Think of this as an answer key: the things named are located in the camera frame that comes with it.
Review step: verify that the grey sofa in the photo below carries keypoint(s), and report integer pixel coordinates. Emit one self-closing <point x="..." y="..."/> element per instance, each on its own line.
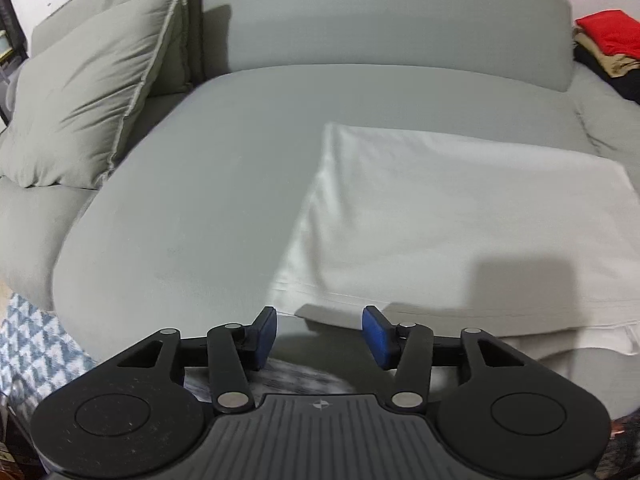
<point x="200" y="200"/>

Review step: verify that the large grey pillow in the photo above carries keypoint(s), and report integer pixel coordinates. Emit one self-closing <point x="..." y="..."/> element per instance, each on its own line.
<point x="85" y="95"/>

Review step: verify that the black folded cloth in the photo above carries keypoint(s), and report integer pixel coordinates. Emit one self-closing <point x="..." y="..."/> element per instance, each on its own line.
<point x="607" y="77"/>

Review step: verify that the white t-shirt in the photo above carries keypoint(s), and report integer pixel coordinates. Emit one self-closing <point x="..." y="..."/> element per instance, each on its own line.
<point x="450" y="230"/>

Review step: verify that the bookshelf with books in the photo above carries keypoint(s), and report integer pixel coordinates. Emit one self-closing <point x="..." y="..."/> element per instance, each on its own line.
<point x="9" y="40"/>

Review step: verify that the red folded cloth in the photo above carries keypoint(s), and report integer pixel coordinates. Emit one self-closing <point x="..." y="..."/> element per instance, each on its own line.
<point x="612" y="30"/>

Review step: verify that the blue white patterned rug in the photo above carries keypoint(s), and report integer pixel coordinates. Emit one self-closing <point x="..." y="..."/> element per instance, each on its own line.
<point x="30" y="345"/>

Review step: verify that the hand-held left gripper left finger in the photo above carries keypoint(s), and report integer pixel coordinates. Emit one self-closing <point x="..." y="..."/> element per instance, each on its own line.
<point x="265" y="336"/>

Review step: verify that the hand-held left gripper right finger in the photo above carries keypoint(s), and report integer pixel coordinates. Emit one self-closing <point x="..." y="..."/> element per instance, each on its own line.
<point x="377" y="338"/>

